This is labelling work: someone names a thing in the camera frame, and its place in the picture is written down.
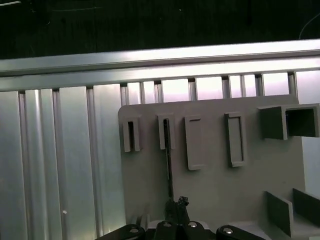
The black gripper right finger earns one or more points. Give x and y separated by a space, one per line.
185 225

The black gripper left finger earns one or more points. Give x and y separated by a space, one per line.
160 230

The grey parts rack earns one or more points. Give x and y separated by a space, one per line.
212 175

